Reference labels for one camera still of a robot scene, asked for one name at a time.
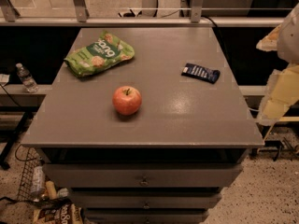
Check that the red apple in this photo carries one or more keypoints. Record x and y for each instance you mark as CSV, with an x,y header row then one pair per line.
x,y
126,100

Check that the grey drawer cabinet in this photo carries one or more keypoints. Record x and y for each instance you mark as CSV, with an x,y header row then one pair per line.
x,y
168,162

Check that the clear plastic water bottle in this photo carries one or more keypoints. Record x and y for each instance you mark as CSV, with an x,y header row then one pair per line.
x,y
26,78

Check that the green snack bag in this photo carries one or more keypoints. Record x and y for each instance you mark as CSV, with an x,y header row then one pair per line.
x,y
107,51

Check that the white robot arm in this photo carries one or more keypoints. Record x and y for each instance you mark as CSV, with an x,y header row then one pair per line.
x,y
284,39

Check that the plastic bottle in basket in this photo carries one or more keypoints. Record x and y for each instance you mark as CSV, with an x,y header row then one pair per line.
x,y
38,182

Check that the metal railing frame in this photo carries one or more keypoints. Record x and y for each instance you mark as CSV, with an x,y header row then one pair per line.
x,y
157,13

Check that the wire basket on floor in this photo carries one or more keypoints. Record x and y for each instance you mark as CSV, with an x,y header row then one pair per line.
x,y
32,160

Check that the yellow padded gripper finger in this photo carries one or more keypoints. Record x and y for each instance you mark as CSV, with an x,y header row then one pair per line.
x,y
281,92

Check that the brown snack bag on floor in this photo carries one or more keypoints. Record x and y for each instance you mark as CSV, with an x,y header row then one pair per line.
x,y
66,214

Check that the blue rxbar blueberry bar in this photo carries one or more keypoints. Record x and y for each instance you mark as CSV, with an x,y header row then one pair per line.
x,y
201,73

